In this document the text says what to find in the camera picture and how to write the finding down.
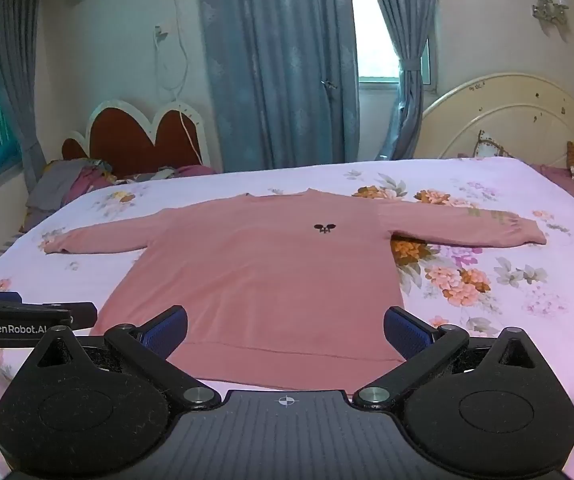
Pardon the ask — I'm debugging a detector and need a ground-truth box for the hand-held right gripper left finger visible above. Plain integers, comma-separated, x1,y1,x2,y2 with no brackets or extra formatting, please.
32,305,222,409

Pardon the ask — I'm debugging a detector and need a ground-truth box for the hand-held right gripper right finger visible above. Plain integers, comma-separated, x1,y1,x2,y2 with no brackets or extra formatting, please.
352,305,542,411

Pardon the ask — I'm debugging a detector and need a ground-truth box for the pink long-sleeved sweater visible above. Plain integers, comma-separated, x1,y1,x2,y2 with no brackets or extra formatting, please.
42,187,548,394

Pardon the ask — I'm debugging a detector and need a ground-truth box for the pile of clothes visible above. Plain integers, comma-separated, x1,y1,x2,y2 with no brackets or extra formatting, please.
23,157,218,227

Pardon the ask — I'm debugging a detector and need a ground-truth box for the floral bed sheet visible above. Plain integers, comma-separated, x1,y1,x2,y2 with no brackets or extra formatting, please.
0,156,574,480

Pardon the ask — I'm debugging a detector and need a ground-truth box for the brown heart-shaped headboard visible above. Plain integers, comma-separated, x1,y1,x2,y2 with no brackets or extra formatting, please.
61,100,212,179

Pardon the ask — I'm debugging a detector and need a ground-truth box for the blue-grey curtain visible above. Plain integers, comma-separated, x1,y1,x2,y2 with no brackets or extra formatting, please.
362,0,441,162
194,0,361,174
0,0,48,196

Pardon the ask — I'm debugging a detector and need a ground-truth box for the cream bed headboard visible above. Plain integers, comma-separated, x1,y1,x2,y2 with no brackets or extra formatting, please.
421,72,574,172

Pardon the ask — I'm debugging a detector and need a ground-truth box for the bright window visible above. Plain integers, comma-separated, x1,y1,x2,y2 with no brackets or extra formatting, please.
348,0,402,87

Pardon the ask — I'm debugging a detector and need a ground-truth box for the white charger cable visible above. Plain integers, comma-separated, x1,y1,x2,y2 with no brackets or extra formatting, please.
153,0,204,163

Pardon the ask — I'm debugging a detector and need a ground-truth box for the wall lamp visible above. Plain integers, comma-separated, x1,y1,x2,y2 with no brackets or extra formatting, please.
532,0,570,27

